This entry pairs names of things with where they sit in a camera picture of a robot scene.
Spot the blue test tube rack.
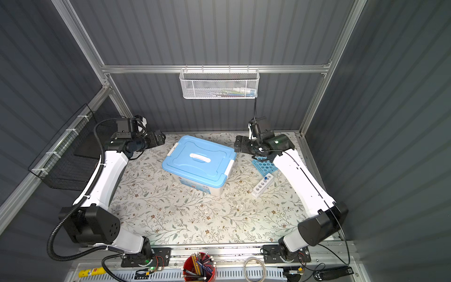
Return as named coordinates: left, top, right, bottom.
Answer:
left=251, top=156, right=278, bottom=177

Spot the blue plastic bin lid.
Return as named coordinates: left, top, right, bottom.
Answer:
left=161, top=135, right=237, bottom=189

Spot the yellow marker bottle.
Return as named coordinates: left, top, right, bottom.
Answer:
left=78, top=267, right=106, bottom=278

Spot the black device on shelf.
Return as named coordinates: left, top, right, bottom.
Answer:
left=313, top=265, right=354, bottom=282

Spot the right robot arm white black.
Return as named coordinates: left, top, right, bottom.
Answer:
left=234, top=132, right=348, bottom=261

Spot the white plastic storage bin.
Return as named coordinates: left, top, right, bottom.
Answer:
left=165, top=142, right=236, bottom=197

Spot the white test tube rack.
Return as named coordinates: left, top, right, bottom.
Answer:
left=251, top=173, right=274, bottom=199

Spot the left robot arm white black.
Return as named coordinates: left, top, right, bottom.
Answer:
left=47, top=130, right=166, bottom=263

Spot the white wire wall basket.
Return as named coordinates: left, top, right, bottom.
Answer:
left=179, top=69, right=260, bottom=99

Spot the red pencil cup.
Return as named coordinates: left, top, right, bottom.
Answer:
left=182, top=252, right=217, bottom=282

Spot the black wire side basket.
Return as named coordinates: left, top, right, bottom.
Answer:
left=28, top=102, right=121, bottom=191

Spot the coiled white cable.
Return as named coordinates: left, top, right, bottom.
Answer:
left=242, top=256, right=268, bottom=282

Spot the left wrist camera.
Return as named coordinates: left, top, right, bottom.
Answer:
left=116, top=115, right=147, bottom=139

